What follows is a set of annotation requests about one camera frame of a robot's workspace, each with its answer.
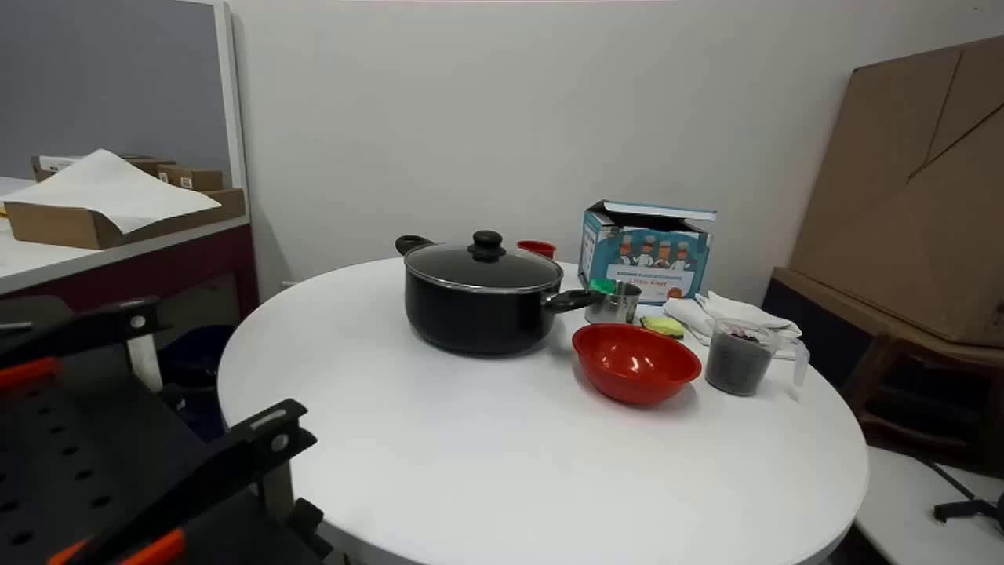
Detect white cloth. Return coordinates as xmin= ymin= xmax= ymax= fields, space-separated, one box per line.
xmin=661 ymin=290 xmax=806 ymax=341

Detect large brown cardboard sheet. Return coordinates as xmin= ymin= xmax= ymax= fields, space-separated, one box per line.
xmin=788 ymin=35 xmax=1004 ymax=352

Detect black cooking pot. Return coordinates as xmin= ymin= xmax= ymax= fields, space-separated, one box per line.
xmin=391 ymin=234 xmax=609 ymax=358

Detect dark blue stool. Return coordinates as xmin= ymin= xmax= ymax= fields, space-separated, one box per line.
xmin=155 ymin=325 xmax=240 ymax=443

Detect black clamp orange grip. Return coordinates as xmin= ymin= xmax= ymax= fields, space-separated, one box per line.
xmin=0 ymin=296 xmax=168 ymax=396
xmin=44 ymin=396 xmax=322 ymax=565

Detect black star stand base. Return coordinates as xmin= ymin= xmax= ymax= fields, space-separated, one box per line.
xmin=932 ymin=460 xmax=1004 ymax=529

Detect gray partition board white frame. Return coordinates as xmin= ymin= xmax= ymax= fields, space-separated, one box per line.
xmin=0 ymin=0 xmax=255 ymax=224

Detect yellow green sponge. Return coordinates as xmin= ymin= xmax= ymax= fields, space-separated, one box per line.
xmin=640 ymin=312 xmax=690 ymax=341

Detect clear measuring cup dark contents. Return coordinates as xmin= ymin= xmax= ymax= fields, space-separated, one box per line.
xmin=702 ymin=316 xmax=808 ymax=403

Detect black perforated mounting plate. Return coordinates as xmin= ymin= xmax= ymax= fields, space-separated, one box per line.
xmin=0 ymin=373 xmax=349 ymax=565

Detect white paper sheet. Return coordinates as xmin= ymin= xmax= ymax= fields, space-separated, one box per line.
xmin=0 ymin=149 xmax=226 ymax=240

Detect white desk dark red front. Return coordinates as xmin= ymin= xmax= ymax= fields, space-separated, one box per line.
xmin=0 ymin=176 xmax=259 ymax=316

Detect small metal cup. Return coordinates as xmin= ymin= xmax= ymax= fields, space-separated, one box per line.
xmin=583 ymin=281 xmax=646 ymax=326

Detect red plastic bowl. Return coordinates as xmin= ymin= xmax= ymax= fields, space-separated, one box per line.
xmin=569 ymin=319 xmax=707 ymax=408

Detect brown cardboard box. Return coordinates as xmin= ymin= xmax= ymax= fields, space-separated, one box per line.
xmin=27 ymin=151 xmax=229 ymax=195

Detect shallow cardboard tray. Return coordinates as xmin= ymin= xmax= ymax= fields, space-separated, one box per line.
xmin=0 ymin=155 xmax=247 ymax=250

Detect glass lid with black knob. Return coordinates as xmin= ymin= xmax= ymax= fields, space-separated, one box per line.
xmin=404 ymin=228 xmax=566 ymax=297

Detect blue printed carton box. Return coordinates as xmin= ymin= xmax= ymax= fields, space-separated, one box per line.
xmin=578 ymin=198 xmax=720 ymax=307

